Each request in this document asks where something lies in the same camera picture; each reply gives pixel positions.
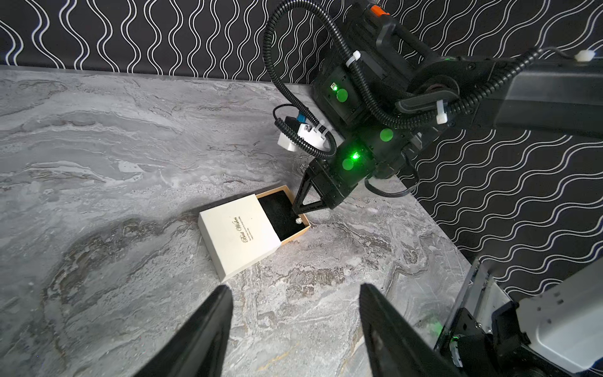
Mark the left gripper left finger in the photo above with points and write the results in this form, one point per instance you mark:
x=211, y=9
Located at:
x=198, y=348

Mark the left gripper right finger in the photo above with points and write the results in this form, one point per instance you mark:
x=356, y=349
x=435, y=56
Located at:
x=393, y=347

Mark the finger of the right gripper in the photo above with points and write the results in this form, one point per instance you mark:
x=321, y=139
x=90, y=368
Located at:
x=313, y=178

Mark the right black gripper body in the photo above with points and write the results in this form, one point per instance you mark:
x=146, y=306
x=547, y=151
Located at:
x=334, y=181

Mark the tan jewelry box drawer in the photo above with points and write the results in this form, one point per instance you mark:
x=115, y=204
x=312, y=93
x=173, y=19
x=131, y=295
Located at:
x=277, y=205

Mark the white jewelry box sleeve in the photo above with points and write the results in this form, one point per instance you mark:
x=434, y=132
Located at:
x=237, y=235

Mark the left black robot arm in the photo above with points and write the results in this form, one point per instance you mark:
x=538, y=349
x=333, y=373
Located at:
x=555, y=333

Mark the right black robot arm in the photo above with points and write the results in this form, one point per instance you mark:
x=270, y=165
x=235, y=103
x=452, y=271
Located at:
x=382, y=86

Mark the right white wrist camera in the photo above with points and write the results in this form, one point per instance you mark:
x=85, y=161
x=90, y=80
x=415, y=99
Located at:
x=307, y=133

